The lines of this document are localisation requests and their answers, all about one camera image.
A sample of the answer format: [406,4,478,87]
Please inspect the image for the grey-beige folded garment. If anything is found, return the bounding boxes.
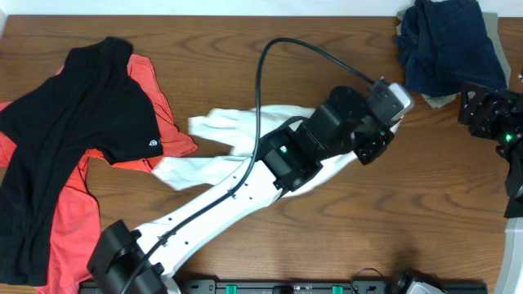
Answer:
[422,12,511,109]

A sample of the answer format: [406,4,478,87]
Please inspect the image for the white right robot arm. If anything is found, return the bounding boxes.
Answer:
[458,82,522,294]

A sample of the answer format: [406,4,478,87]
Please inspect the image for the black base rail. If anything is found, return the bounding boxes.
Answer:
[77,267,489,294]

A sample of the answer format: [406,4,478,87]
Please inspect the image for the red-orange t-shirt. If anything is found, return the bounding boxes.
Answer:
[1,54,196,293]

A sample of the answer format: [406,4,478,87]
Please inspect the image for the black t-shirt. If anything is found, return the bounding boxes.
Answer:
[1,37,163,287]

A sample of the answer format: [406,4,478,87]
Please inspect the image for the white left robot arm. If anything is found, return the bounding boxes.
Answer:
[87,82,413,293]

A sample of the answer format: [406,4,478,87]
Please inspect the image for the dark navy folded garment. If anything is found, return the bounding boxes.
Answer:
[395,0,507,96]

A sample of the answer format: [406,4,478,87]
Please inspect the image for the white t-shirt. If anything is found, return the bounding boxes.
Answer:
[151,104,401,199]

